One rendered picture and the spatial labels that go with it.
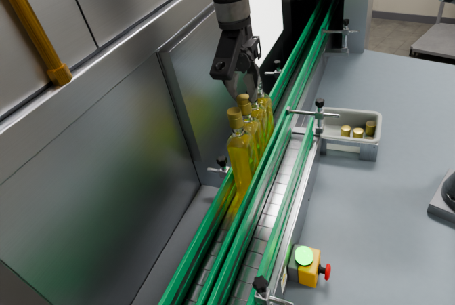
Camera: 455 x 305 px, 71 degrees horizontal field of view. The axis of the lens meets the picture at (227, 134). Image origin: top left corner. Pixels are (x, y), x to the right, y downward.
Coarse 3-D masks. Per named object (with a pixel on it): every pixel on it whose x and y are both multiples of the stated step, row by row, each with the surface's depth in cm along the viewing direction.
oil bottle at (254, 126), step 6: (252, 120) 84; (258, 120) 86; (246, 126) 83; (252, 126) 83; (258, 126) 85; (252, 132) 83; (258, 132) 86; (258, 138) 87; (258, 144) 87; (258, 150) 88; (258, 156) 89; (258, 162) 90
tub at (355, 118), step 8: (328, 112) 124; (336, 112) 123; (344, 112) 121; (352, 112) 120; (360, 112) 119; (368, 112) 117; (376, 112) 117; (328, 120) 126; (336, 120) 124; (344, 120) 123; (352, 120) 122; (360, 120) 120; (368, 120) 119; (376, 120) 117; (328, 128) 125; (336, 128) 124; (352, 128) 123; (376, 128) 111; (328, 136) 111; (336, 136) 110; (344, 136) 110; (352, 136) 119; (368, 136) 118; (376, 136) 107
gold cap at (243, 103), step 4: (240, 96) 81; (244, 96) 80; (248, 96) 80; (236, 100) 80; (240, 100) 79; (244, 100) 79; (248, 100) 80; (240, 104) 80; (244, 104) 80; (248, 104) 80; (240, 108) 81; (244, 108) 80; (248, 108) 81; (244, 112) 81; (248, 112) 81
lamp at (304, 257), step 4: (300, 248) 80; (304, 248) 79; (308, 248) 80; (296, 252) 79; (300, 252) 79; (304, 252) 78; (308, 252) 78; (296, 256) 79; (300, 256) 78; (304, 256) 78; (308, 256) 78; (312, 256) 78; (296, 260) 80; (300, 260) 78; (304, 260) 78; (308, 260) 78; (312, 260) 79; (300, 264) 79; (304, 264) 78; (308, 264) 78
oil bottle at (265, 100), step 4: (264, 96) 92; (268, 96) 93; (260, 100) 91; (264, 100) 91; (268, 100) 93; (264, 104) 91; (268, 104) 93; (268, 108) 94; (268, 112) 94; (268, 116) 94; (272, 116) 98; (268, 120) 95; (272, 120) 99; (268, 124) 96; (272, 124) 99; (272, 128) 100; (272, 132) 100
